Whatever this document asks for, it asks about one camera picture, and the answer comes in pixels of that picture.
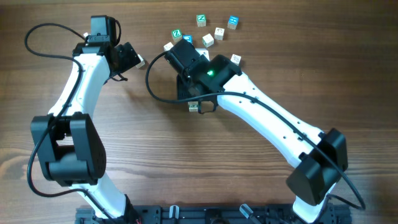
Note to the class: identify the white block green side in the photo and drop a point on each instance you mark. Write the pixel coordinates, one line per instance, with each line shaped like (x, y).
(168, 46)

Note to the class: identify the green letter block top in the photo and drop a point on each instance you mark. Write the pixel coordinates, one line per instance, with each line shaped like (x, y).
(201, 20)

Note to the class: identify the plain block with drawing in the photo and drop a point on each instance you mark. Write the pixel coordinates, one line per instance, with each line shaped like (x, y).
(219, 33)

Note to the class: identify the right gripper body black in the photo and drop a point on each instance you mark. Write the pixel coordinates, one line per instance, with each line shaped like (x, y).
(183, 89)

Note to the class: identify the white block far right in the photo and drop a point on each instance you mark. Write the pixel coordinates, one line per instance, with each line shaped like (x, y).
(236, 59)

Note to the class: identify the yellow block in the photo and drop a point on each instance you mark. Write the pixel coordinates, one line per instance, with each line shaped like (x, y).
(192, 104)

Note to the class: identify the white block number four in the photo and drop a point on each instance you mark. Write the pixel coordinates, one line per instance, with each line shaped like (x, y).
(193, 109)

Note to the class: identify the plain white block left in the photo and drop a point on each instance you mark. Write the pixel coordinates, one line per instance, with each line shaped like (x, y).
(141, 63)

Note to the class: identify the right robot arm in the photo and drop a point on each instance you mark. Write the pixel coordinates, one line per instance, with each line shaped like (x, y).
(317, 157)

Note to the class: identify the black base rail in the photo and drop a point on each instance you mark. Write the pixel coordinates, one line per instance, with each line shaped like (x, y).
(273, 213)

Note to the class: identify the blue block top right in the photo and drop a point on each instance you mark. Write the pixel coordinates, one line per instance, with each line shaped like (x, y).
(233, 22)

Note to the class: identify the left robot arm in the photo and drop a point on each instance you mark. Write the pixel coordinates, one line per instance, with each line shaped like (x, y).
(68, 154)

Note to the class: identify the green Z block left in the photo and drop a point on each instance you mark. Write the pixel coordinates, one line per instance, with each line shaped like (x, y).
(177, 35)

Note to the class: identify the blue block centre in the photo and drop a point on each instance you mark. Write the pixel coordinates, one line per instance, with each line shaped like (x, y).
(188, 38)

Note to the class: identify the blue block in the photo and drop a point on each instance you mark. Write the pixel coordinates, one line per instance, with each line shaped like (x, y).
(233, 22)
(188, 38)

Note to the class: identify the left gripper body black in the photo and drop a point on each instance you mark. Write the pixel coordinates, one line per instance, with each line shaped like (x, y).
(129, 59)

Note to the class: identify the white block teal side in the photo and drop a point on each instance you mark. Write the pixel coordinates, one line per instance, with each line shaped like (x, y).
(208, 40)

